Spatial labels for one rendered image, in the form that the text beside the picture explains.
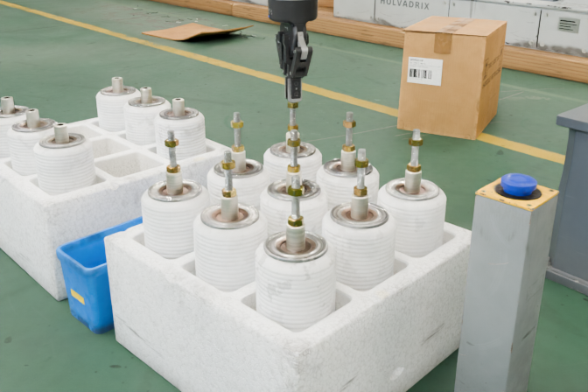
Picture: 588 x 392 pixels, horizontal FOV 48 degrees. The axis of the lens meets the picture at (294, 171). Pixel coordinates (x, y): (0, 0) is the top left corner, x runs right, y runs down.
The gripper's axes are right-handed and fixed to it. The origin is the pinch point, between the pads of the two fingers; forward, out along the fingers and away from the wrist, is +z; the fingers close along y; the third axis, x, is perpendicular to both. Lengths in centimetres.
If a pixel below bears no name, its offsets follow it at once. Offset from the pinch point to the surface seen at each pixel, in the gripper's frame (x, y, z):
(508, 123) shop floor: 91, -72, 36
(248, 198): -9.9, 10.4, 13.3
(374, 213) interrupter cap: 3.1, 26.6, 10.3
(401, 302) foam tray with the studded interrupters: 4.4, 33.3, 19.7
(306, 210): -4.2, 20.8, 11.4
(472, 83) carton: 70, -62, 19
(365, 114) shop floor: 52, -94, 36
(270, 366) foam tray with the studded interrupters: -14.0, 39.0, 21.1
